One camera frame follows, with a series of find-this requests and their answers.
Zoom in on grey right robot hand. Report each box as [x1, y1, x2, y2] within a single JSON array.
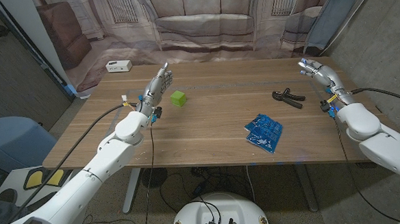
[[297, 55, 357, 108]]

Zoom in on white and yellow board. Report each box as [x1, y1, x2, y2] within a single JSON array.
[[0, 163, 79, 209]]

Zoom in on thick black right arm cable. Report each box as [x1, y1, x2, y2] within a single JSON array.
[[351, 85, 400, 111]]

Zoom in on printed living room backdrop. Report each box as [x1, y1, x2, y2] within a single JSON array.
[[31, 0, 386, 101]]

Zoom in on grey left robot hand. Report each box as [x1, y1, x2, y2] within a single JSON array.
[[134, 61, 176, 119]]

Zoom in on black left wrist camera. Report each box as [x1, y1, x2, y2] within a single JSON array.
[[151, 105, 164, 124]]

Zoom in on blue-grey bin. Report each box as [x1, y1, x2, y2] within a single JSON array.
[[0, 114, 59, 174]]

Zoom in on black grip strengthener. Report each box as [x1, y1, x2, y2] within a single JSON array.
[[271, 86, 307, 112]]

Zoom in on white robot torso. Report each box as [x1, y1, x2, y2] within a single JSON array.
[[169, 189, 271, 224]]

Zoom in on round black floor fan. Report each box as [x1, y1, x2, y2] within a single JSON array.
[[140, 166, 169, 190]]

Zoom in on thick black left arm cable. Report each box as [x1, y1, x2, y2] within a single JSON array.
[[0, 102, 140, 224]]

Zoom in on blue gel bag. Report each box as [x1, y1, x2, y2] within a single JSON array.
[[243, 112, 285, 155]]

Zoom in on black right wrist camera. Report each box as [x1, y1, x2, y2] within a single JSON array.
[[319, 99, 337, 119]]

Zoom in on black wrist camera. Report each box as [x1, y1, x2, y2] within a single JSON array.
[[151, 105, 164, 124], [319, 99, 337, 119]]

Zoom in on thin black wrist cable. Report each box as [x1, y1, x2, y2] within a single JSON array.
[[333, 113, 400, 224], [139, 123, 158, 224]]

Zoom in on blue folding panel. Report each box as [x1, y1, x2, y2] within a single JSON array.
[[300, 0, 373, 54]]

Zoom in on green cube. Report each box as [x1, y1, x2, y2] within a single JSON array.
[[169, 89, 188, 108]]

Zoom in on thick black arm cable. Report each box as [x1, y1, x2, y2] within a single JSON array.
[[351, 85, 400, 111], [0, 102, 140, 224]]

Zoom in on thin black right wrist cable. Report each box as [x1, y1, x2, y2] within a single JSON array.
[[333, 113, 400, 224]]

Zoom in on thin black left wrist cable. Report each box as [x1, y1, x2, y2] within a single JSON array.
[[139, 123, 158, 224]]

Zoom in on small white box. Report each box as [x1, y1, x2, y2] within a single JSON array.
[[105, 60, 134, 74]]

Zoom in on white table leg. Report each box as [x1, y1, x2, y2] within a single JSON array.
[[120, 167, 145, 215], [293, 163, 320, 213]]

